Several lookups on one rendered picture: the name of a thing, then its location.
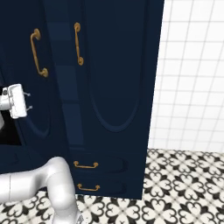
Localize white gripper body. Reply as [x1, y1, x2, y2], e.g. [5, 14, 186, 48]
[7, 83, 28, 119]

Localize navy cabinet door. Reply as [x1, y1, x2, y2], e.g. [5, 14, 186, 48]
[0, 0, 71, 152]
[46, 0, 165, 158]

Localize navy drawer front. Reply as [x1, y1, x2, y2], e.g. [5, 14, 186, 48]
[73, 174, 145, 201]
[69, 151, 147, 179]

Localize brass door handle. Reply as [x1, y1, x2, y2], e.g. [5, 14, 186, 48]
[73, 22, 85, 67]
[30, 28, 49, 78]

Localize brass drawer handle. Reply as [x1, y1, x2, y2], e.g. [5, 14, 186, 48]
[76, 183, 101, 193]
[73, 160, 100, 170]

